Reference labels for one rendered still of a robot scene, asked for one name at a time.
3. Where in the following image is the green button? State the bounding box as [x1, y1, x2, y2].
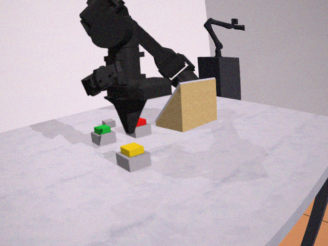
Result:
[91, 125, 116, 146]

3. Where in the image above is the red button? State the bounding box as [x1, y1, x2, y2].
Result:
[126, 118, 152, 139]

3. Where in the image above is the yellow button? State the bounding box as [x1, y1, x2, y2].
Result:
[116, 142, 152, 173]

